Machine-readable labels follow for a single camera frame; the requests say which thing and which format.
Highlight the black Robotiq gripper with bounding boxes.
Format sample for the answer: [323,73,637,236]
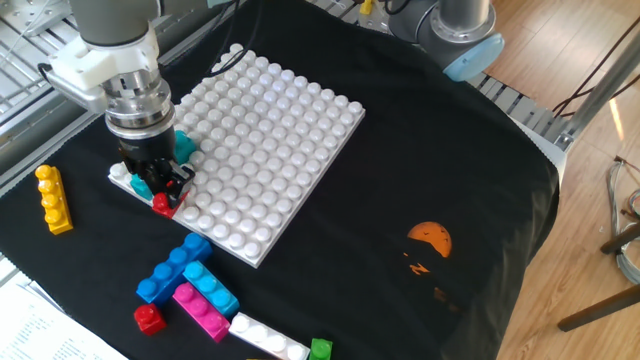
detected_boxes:
[118,130,197,210]

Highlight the red two-stud block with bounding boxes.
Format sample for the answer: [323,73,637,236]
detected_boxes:
[151,191,190,220]

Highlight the teal four-stud block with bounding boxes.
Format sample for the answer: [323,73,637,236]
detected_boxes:
[129,129,198,202]

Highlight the dark blue four-stud block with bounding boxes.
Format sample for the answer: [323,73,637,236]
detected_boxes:
[135,232,214,306]

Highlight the white studded baseplate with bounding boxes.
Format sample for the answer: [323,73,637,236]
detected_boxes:
[107,43,367,269]

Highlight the yellow four-stud block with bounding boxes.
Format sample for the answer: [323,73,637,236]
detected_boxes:
[34,164,75,236]

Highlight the light blue three-stud block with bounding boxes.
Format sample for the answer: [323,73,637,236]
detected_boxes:
[182,259,241,318]

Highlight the magenta three-stud block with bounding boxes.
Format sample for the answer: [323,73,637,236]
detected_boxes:
[172,281,232,344]

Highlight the red single-stud block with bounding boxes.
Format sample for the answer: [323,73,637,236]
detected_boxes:
[133,302,168,337]

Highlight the white four-stud block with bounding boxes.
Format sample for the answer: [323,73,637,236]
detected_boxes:
[228,311,311,360]

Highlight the white paper sheets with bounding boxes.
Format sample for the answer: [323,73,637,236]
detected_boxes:
[0,282,130,360]

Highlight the green two-stud block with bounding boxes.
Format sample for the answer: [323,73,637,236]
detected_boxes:
[308,337,334,360]

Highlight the black cloth with orange print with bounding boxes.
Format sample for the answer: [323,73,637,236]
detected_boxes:
[0,0,561,360]

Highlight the dark furniture leg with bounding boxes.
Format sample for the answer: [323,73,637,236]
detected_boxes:
[599,222,640,256]
[557,283,640,333]

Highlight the brown floor cables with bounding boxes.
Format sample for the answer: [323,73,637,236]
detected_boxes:
[551,14,640,119]

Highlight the aluminium frame post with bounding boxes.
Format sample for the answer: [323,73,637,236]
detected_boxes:
[552,37,640,152]

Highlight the grey cable bundle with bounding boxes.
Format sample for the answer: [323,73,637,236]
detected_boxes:
[606,155,640,286]

